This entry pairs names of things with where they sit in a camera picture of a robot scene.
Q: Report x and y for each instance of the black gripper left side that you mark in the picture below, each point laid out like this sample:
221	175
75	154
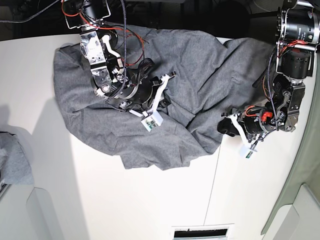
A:
252	124

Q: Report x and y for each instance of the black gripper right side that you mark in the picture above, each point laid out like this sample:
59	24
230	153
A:
137	93

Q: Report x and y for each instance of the grey t-shirt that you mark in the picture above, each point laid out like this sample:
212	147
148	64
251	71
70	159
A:
203	78

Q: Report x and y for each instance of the white vent grille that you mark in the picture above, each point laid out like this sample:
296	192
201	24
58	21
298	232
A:
203	232

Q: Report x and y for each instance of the white bin at right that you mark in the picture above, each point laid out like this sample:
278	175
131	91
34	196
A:
302	220

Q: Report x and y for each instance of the white bin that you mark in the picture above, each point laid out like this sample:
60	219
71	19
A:
20	219
302	220

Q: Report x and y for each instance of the grey cloth pile at left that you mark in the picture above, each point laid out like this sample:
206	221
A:
15	168

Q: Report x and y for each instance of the white bin at left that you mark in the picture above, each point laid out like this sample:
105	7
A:
20	219

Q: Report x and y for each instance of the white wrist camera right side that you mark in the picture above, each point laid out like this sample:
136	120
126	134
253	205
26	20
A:
151	121

